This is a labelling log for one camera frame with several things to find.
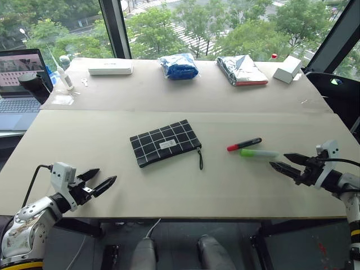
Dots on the white sealant tube with nozzle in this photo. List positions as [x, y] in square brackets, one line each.
[64, 78]

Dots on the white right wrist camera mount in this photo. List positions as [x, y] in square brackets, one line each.
[328, 157]

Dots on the flat white rectangular box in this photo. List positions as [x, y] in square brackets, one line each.
[110, 67]

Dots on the black chair with green sticker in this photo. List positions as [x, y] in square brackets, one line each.
[333, 90]

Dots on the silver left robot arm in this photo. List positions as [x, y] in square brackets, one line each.
[28, 219]

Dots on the laptop computer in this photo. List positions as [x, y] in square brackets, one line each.
[19, 84]

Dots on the blue item in plastic bag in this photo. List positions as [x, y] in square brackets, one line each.
[178, 66]

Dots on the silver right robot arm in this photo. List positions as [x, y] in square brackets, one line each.
[347, 194]

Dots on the silver red foil package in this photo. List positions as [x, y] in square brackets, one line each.
[240, 69]

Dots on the small white cardboard box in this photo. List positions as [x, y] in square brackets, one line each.
[287, 69]

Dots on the grey rounded robot leg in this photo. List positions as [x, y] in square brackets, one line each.
[146, 253]
[213, 253]

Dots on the small clear plastic bag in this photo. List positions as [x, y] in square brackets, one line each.
[62, 99]

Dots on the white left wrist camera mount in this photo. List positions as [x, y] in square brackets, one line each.
[62, 176]

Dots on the green capped translucent glue stick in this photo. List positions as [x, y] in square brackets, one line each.
[258, 153]

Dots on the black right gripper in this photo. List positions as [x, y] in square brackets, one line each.
[309, 171]

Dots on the black marker with red cap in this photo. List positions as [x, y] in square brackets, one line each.
[244, 144]

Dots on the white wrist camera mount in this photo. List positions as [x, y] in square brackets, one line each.
[62, 176]
[328, 157]

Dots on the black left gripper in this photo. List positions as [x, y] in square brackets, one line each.
[80, 191]

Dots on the black cylindrical webcam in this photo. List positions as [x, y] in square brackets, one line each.
[32, 84]

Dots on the black white grid pencil case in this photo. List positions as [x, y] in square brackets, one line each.
[166, 142]

